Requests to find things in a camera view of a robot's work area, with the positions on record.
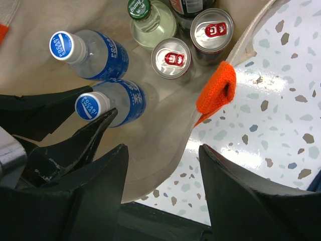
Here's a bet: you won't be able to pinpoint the dark cola glass bottle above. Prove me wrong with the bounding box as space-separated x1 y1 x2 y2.
169 0 216 37

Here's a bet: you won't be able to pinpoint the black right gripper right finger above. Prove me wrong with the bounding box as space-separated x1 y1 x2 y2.
199 145 320 240

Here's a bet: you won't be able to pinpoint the beige canvas bag orange handles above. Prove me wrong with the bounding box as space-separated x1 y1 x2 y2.
0 0 279 204

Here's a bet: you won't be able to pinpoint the blue label water bottle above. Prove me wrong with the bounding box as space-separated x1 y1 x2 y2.
49 30 129 81
75 79 147 128

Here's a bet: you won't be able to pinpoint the silver blue energy can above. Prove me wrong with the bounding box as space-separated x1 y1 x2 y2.
151 38 193 82
190 8 234 65

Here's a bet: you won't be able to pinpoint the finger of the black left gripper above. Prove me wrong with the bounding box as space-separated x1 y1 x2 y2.
16 108 118 188
1 86 93 142

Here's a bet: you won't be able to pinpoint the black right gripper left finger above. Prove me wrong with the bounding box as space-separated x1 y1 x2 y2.
1 144 128 240

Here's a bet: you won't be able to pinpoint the clear green-cap glass bottle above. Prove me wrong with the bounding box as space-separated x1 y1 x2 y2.
127 0 178 51

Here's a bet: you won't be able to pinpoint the dark blue denim cloth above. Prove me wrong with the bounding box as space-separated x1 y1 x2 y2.
307 170 321 192

